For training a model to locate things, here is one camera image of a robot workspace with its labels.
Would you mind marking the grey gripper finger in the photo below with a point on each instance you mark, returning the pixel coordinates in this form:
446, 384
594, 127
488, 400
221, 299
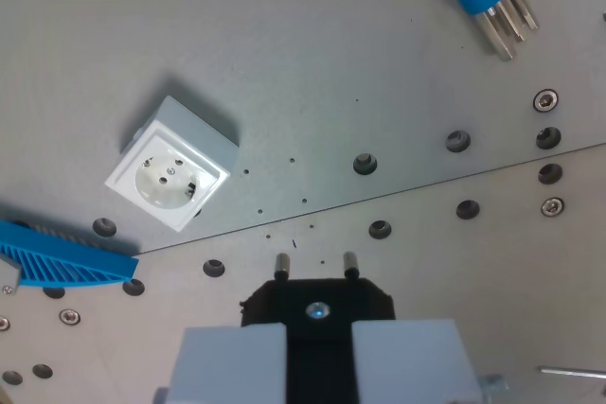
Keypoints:
412, 361
227, 366

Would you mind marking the black two-pin plug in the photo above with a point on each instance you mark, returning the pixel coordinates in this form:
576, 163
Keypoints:
319, 328

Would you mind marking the silver socket head screw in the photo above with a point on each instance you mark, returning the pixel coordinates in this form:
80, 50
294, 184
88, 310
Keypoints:
552, 205
545, 100
2, 323
69, 316

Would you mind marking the thin silver hex key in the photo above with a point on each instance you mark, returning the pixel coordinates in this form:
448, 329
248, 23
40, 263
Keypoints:
573, 372

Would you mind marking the blue ribbed plastic part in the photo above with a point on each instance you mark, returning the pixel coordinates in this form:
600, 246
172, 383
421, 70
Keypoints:
66, 262

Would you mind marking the large silver hex key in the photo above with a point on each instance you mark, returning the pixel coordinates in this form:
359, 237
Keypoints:
496, 37

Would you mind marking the medium silver hex key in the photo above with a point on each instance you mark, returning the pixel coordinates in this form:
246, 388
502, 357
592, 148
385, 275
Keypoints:
512, 21

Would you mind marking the small silver hex key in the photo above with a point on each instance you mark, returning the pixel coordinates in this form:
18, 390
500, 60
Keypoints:
526, 9

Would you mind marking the white wall socket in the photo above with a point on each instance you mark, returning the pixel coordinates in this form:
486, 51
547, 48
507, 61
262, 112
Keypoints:
175, 177

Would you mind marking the grey metal bracket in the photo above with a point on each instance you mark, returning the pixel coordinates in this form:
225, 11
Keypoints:
8, 276

